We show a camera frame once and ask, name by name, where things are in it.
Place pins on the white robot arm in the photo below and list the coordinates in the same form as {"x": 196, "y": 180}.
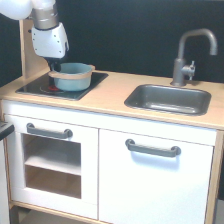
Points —
{"x": 43, "y": 13}

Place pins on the grey oven door handle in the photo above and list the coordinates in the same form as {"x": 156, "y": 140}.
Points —
{"x": 31, "y": 129}

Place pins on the grey metal sink basin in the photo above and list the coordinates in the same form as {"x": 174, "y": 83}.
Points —
{"x": 189, "y": 102}

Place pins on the black toy stove top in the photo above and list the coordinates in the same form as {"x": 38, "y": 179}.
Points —
{"x": 44, "y": 86}

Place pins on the light blue toy pot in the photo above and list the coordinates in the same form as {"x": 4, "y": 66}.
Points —
{"x": 72, "y": 76}

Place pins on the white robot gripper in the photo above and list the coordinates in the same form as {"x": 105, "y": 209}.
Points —
{"x": 51, "y": 43}

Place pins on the white cabinet door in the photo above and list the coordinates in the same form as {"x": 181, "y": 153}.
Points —
{"x": 138, "y": 188}

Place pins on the grey toy faucet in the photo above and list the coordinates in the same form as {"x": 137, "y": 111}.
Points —
{"x": 181, "y": 69}

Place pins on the wooden toy kitchen frame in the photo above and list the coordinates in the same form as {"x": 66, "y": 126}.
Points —
{"x": 103, "y": 108}

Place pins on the dark object at left edge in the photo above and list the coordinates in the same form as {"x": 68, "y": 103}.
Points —
{"x": 5, "y": 129}

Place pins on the white oven door with window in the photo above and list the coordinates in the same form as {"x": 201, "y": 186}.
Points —
{"x": 56, "y": 174}

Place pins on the grey cabinet door handle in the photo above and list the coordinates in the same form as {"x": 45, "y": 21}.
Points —
{"x": 171, "y": 153}

